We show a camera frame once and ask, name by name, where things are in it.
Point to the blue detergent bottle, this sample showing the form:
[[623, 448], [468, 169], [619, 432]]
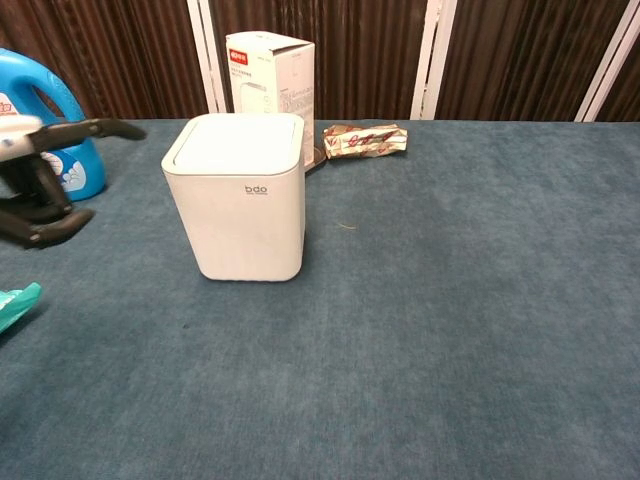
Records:
[[75, 165]]

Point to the teal plastic bag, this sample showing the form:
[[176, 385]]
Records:
[[17, 305]]

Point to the white frame post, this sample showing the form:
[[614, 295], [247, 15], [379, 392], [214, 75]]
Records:
[[205, 55], [610, 70], [432, 57]]

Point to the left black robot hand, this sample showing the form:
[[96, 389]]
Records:
[[42, 200]]

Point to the blue table cloth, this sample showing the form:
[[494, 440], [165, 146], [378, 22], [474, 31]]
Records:
[[400, 325]]

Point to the crumpled gold snack wrapper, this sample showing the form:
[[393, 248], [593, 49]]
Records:
[[362, 141]]

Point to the white plastic trash bin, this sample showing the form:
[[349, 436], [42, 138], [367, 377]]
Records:
[[240, 220]]

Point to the white cardboard product box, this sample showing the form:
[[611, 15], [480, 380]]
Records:
[[260, 75]]

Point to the dark brown curtain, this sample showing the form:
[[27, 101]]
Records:
[[520, 55]]

